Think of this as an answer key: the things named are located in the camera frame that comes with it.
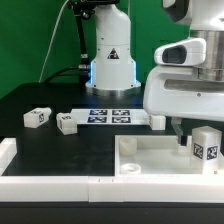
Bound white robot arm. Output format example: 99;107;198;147
86;0;224;124

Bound black cable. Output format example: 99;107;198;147
43;65;92;84

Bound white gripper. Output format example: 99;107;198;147
143;66;224;146

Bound white square tabletop part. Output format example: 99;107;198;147
115;135;208;175

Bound white marker base plate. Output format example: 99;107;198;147
71;109;148;125

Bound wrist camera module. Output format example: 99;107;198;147
154;38;206;66

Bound white cable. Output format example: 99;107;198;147
38;3;68;84

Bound white U-shaped fence frame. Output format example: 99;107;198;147
0;138;224;203

